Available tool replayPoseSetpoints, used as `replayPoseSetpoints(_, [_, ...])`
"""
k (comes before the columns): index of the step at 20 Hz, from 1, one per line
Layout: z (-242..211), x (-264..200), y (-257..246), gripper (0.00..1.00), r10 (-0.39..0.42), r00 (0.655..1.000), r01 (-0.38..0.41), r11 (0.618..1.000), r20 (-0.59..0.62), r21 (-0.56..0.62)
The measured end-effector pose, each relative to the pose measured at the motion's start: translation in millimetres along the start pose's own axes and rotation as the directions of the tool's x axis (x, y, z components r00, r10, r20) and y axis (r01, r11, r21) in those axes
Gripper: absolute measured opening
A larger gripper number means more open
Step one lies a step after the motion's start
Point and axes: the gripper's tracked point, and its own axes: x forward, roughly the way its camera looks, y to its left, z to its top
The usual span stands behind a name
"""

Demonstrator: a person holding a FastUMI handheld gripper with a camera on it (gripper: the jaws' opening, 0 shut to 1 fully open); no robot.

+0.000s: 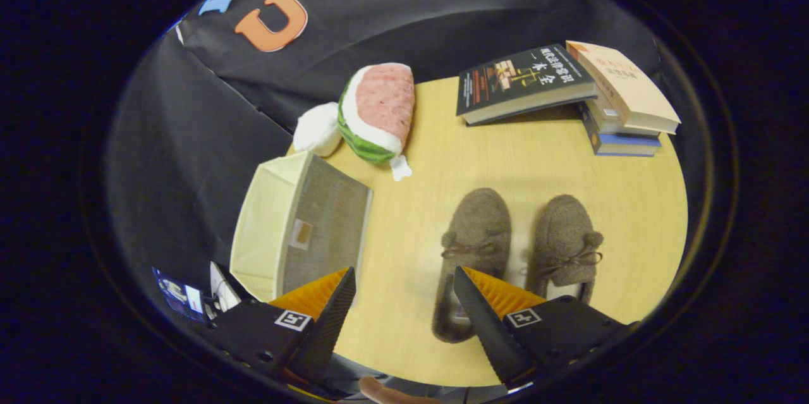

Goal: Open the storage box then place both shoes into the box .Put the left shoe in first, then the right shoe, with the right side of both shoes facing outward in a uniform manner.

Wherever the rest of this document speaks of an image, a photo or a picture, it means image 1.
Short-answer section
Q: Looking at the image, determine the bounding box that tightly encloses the brown fuzzy shoe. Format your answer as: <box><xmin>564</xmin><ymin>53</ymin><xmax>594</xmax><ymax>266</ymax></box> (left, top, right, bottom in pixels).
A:
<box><xmin>526</xmin><ymin>194</ymin><xmax>604</xmax><ymax>305</ymax></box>
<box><xmin>432</xmin><ymin>187</ymin><xmax>513</xmax><ymax>344</ymax></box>

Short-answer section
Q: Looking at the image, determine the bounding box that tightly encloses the watermelon slice plush toy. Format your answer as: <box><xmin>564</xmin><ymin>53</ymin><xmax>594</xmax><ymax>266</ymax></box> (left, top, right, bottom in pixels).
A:
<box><xmin>337</xmin><ymin>63</ymin><xmax>416</xmax><ymax>181</ymax></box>

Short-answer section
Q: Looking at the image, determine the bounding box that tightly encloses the beige cover book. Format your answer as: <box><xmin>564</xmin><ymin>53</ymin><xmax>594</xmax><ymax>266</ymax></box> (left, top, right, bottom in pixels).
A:
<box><xmin>566</xmin><ymin>40</ymin><xmax>682</xmax><ymax>135</ymax></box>

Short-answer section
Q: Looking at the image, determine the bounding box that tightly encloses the grey white book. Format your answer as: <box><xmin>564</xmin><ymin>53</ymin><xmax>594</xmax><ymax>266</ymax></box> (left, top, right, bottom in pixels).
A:
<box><xmin>585</xmin><ymin>97</ymin><xmax>661</xmax><ymax>137</ymax></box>

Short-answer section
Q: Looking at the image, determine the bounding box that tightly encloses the white plush toy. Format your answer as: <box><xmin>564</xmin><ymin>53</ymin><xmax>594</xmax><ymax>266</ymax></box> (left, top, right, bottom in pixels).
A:
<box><xmin>293</xmin><ymin>102</ymin><xmax>342</xmax><ymax>158</ymax></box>

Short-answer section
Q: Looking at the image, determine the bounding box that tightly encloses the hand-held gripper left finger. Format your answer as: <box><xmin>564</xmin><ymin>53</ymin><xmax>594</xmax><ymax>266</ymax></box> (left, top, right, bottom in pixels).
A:
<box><xmin>205</xmin><ymin>266</ymin><xmax>358</xmax><ymax>392</ymax></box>

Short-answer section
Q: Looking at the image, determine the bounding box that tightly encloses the beige fabric storage box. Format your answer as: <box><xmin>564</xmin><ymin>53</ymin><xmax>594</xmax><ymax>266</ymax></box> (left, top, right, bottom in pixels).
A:
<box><xmin>229</xmin><ymin>150</ymin><xmax>374</xmax><ymax>303</ymax></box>

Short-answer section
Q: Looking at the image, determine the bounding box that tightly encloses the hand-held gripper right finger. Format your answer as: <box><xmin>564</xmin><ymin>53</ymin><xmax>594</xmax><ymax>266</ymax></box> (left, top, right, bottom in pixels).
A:
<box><xmin>453</xmin><ymin>266</ymin><xmax>639</xmax><ymax>391</ymax></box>

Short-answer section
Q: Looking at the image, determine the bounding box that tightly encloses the blue cover book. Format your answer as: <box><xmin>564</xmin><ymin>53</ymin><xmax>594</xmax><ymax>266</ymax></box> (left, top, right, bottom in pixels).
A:
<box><xmin>580</xmin><ymin>104</ymin><xmax>662</xmax><ymax>157</ymax></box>

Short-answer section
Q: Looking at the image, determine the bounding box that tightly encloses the blue printed packet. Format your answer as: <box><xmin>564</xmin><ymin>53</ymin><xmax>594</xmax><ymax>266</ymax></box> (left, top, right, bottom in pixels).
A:
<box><xmin>153</xmin><ymin>267</ymin><xmax>206</xmax><ymax>321</ymax></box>

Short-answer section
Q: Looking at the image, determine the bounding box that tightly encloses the black cover book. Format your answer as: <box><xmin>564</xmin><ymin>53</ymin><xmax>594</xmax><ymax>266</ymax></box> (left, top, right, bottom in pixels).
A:
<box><xmin>456</xmin><ymin>44</ymin><xmax>598</xmax><ymax>126</ymax></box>

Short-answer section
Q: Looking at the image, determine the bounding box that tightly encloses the white paper sheet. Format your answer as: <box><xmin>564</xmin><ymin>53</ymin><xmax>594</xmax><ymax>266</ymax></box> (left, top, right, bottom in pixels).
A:
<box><xmin>210</xmin><ymin>262</ymin><xmax>242</xmax><ymax>312</ymax></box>

